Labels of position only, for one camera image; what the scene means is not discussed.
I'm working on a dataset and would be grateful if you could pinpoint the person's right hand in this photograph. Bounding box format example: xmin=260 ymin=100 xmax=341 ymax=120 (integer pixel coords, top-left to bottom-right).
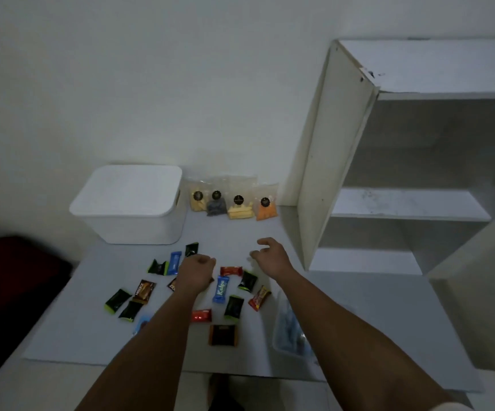
xmin=249 ymin=237 xmax=296 ymax=281

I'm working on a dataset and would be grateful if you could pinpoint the person's left hand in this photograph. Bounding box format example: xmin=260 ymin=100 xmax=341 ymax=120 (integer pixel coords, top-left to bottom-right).
xmin=174 ymin=253 xmax=217 ymax=296

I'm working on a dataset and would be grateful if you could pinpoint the person's right forearm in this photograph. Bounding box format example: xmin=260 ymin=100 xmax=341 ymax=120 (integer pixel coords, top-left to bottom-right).
xmin=273 ymin=269 xmax=460 ymax=411

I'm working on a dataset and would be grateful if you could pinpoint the person's left forearm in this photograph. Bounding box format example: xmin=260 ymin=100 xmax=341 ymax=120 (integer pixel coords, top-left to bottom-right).
xmin=75 ymin=289 xmax=210 ymax=411

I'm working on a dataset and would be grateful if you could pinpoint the red yellow snack packet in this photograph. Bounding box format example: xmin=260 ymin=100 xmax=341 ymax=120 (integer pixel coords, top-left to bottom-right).
xmin=248 ymin=286 xmax=272 ymax=312

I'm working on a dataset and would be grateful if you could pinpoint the clear bag of orange snacks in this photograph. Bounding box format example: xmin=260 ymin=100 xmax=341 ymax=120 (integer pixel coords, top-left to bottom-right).
xmin=254 ymin=184 xmax=279 ymax=221

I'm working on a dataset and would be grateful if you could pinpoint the clear bag of yellow sticks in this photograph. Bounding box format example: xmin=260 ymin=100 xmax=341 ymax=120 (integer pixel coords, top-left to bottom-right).
xmin=227 ymin=180 xmax=255 ymax=220

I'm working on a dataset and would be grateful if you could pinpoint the clear bag of grey snacks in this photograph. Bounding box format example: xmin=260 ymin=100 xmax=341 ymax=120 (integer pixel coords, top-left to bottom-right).
xmin=206 ymin=179 xmax=228 ymax=217

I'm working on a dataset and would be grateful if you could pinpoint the clear bag of pale yellow snacks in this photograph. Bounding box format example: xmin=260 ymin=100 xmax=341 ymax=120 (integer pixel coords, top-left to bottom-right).
xmin=188 ymin=179 xmax=209 ymax=212

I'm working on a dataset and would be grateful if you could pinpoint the white storage box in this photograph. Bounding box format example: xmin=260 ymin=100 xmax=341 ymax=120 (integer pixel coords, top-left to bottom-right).
xmin=73 ymin=190 xmax=188 ymax=245

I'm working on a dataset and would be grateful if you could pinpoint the black orange snack packet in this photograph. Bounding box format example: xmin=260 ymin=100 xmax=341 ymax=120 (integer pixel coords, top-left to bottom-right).
xmin=208 ymin=324 xmax=239 ymax=347

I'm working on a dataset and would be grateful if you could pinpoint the clear plastic container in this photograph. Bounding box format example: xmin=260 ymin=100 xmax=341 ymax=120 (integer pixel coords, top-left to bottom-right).
xmin=272 ymin=289 xmax=319 ymax=366

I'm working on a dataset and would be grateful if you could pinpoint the light blue snack packet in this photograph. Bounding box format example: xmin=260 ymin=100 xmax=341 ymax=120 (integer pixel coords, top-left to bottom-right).
xmin=133 ymin=313 xmax=153 ymax=336

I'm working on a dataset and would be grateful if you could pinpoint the white storage box lid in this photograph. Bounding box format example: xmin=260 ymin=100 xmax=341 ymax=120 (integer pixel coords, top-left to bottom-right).
xmin=69 ymin=164 xmax=183 ymax=217

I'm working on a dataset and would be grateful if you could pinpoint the white wooden shelf unit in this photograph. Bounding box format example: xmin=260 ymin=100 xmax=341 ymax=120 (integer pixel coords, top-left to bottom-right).
xmin=281 ymin=37 xmax=495 ymax=276

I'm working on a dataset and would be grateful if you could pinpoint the dark red cushion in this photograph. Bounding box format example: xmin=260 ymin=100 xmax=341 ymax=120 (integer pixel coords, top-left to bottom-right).
xmin=0 ymin=235 xmax=75 ymax=326

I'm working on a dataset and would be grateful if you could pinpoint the white cabinet door panel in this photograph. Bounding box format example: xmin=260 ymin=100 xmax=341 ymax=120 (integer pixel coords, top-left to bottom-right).
xmin=426 ymin=200 xmax=495 ymax=403

